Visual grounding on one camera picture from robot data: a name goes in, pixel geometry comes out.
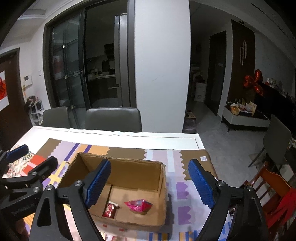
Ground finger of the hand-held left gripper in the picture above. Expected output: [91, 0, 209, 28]
[0, 144, 30, 177]
[0, 156, 59, 193]

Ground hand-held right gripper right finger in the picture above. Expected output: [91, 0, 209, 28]
[188, 159, 270, 241]

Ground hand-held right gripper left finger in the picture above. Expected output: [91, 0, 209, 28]
[29, 159, 112, 241]

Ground small red snack packet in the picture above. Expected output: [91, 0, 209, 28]
[102, 201, 120, 219]

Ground brown cardboard box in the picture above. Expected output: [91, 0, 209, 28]
[57, 152, 167, 232]

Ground pink snack packet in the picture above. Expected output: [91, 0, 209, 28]
[124, 199, 153, 215]

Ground patterned tablecloth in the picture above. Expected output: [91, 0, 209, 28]
[5, 138, 232, 241]

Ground brown entrance door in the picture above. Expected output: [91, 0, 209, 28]
[0, 47, 32, 150]

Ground white shoe rack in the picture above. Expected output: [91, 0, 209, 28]
[25, 95, 44, 127]

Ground grey dining chair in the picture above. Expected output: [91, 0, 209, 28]
[248, 114, 293, 171]
[43, 107, 71, 128]
[84, 107, 142, 132]

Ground red and white door poster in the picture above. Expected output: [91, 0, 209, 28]
[0, 71, 10, 110]

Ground orange wooden chair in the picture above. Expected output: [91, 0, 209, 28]
[243, 162, 296, 232]

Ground white coffee table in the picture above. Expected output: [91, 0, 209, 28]
[221, 105, 271, 132]

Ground red cloth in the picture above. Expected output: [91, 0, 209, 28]
[266, 188, 296, 217]

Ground white carton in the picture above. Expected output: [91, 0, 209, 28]
[194, 82, 207, 102]

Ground sliding glass door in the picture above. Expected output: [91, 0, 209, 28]
[44, 10, 92, 110]

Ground dark sideboard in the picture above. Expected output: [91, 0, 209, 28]
[254, 81, 296, 127]

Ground red foil balloons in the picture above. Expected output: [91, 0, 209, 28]
[244, 69, 264, 96]

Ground dark room door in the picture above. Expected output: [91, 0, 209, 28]
[209, 30, 227, 116]

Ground silver refrigerator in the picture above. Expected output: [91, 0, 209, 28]
[114, 14, 129, 106]

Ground dark cabinet with handles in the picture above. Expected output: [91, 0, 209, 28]
[231, 20, 256, 103]

